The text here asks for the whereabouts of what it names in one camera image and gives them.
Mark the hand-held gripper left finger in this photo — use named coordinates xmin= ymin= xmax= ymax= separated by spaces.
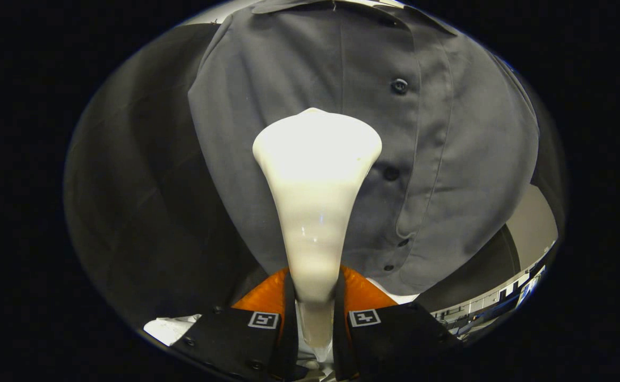
xmin=172 ymin=267 xmax=299 ymax=381

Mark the white crumpled cloth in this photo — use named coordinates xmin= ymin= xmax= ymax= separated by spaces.
xmin=143 ymin=315 xmax=202 ymax=346

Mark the grey cabinet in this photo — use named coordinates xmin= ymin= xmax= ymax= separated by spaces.
xmin=431 ymin=184 xmax=559 ymax=331

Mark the grey button shirt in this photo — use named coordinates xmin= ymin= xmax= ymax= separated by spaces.
xmin=188 ymin=0 xmax=540 ymax=296

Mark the white garment steamer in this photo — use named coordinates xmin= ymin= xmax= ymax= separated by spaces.
xmin=252 ymin=108 xmax=383 ymax=351

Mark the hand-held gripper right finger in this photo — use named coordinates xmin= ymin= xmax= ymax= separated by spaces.
xmin=333 ymin=265 xmax=462 ymax=380

